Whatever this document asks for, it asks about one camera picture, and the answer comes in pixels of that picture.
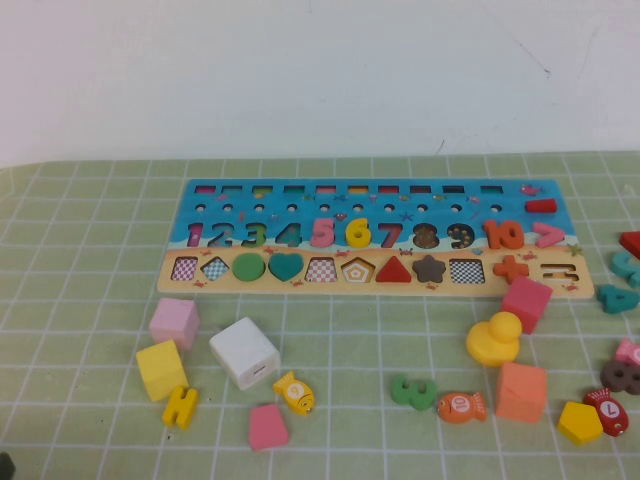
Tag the yellow number six piece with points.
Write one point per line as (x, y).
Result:
(356, 239)

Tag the pink number five piece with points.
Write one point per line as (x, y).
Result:
(322, 239)

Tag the teal heart piece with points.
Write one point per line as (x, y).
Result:
(286, 266)

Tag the green circle piece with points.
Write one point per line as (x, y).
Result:
(248, 267)

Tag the red triangle piece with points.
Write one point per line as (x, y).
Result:
(394, 272)

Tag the brown star piece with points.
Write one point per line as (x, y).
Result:
(429, 269)

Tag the wooden number shape puzzle board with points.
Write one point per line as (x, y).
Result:
(480, 288)

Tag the orange number ten piece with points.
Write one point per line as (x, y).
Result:
(492, 235)

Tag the green number three piece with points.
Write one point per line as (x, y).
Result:
(422, 395)

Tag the orange plus sign piece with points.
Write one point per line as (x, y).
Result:
(511, 269)

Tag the yellow H-shaped piece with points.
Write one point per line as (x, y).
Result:
(181, 407)

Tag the pink greater-than sign piece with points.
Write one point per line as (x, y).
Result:
(555, 234)

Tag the teal number four piece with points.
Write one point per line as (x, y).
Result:
(617, 300)

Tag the teal number two piece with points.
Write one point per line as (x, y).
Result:
(625, 267)

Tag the red number seven piece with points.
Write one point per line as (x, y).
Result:
(631, 244)

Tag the brown number eight piece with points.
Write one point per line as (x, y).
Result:
(620, 380)

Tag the green grid tablecloth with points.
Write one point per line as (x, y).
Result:
(350, 350)

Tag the white charger block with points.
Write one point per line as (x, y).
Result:
(240, 350)

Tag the yellow fish marked nine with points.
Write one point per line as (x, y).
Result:
(295, 395)

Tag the pale pink wooden cube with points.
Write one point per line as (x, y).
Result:
(172, 322)

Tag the pink trapezoid block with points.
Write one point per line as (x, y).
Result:
(267, 430)

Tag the yellow rubber duck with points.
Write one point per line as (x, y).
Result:
(490, 345)

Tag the yellow wooden cube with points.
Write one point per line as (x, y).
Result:
(160, 370)

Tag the orange fish marked ten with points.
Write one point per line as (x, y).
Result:
(457, 406)

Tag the hot pink wooden cube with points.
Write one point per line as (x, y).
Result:
(527, 302)

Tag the orange wooden cube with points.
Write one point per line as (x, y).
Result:
(520, 395)

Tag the yellow pentagon block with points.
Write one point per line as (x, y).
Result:
(580, 425)

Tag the pink fish marked five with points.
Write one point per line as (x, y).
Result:
(629, 352)

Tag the red fish marked seven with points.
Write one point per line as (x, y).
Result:
(607, 412)

